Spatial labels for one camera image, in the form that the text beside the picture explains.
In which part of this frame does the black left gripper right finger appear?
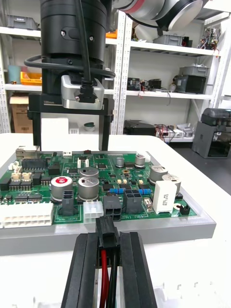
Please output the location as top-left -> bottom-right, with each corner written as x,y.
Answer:
119,231 -> 158,308

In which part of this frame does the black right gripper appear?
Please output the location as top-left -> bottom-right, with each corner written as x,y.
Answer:
27,68 -> 115,152

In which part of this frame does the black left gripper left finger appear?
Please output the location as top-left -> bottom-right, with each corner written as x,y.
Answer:
61,232 -> 101,308

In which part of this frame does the red black green cable bundle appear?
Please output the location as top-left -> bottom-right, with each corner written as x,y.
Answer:
95,216 -> 121,308

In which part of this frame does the white shelf with yellow bin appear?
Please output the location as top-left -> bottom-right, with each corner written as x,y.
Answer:
0,0 -> 127,135

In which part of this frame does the dark grey printer cabinet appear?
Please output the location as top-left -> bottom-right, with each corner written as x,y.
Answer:
192,107 -> 231,159

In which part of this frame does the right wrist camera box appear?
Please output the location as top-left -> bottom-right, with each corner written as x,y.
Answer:
61,75 -> 105,111

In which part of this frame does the green circuit board grey frame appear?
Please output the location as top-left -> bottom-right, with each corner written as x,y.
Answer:
0,145 -> 217,256

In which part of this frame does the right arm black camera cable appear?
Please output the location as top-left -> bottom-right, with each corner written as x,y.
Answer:
24,0 -> 116,103

